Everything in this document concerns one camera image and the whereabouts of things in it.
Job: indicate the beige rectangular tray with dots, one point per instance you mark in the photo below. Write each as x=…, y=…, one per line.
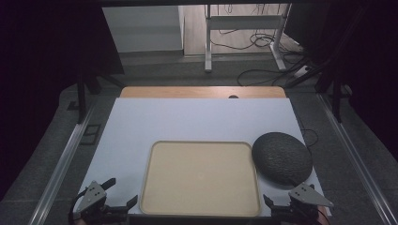
x=200, y=178

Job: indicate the person's right hand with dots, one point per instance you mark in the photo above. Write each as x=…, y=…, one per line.
x=324, y=216

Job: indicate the dark curtain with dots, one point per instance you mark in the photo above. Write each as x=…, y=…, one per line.
x=369, y=62
x=47, y=62

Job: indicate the aluminium floor rail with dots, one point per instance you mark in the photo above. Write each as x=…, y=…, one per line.
x=356, y=156
x=59, y=170

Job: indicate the white power strip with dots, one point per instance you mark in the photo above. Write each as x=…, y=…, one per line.
x=301, y=72

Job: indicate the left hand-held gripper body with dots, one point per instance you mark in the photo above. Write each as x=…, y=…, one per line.
x=91, y=196

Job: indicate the black metal stand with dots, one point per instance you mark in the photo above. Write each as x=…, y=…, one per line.
x=82, y=97
x=337, y=100

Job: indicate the white desk frame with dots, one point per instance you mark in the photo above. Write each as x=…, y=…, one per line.
x=244, y=22

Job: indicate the white table board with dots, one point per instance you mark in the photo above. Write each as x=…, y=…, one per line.
x=187, y=118

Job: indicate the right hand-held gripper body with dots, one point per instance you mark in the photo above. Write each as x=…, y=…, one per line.
x=308, y=196

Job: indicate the wooden table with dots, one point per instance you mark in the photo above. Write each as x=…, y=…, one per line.
x=187, y=92

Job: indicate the dark grey round woven hat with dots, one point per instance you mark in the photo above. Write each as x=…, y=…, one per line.
x=281, y=157

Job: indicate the white cabinet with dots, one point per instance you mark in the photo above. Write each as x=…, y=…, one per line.
x=144, y=28

